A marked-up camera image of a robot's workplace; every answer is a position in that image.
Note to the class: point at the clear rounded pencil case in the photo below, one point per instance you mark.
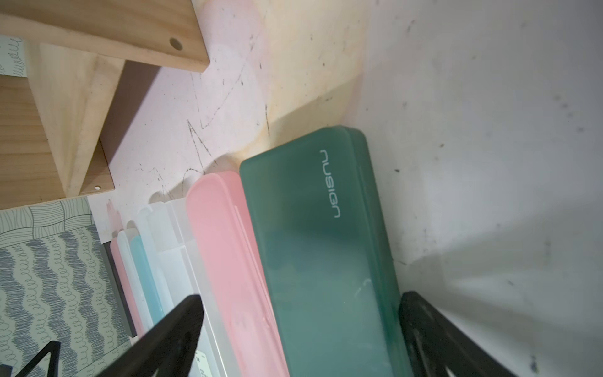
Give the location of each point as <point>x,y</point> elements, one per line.
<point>124,239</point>

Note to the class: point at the pink rounded pencil case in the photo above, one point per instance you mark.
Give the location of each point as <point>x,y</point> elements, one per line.
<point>132,316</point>

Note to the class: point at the frosted rectangular pencil case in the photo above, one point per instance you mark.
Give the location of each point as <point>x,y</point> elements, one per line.
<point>214,346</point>

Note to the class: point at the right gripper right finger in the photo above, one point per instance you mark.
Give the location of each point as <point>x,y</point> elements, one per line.
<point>436,347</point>

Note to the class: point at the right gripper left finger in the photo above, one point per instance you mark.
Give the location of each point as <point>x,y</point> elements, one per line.
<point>167,349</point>

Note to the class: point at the black rectangular pencil case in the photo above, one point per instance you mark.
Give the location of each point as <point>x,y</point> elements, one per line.
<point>118,291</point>

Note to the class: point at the wooden two-tier shelf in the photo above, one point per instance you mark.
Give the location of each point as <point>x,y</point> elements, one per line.
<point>75,53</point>

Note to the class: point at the dark green pencil case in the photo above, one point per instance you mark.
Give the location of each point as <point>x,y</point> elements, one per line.
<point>325,253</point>

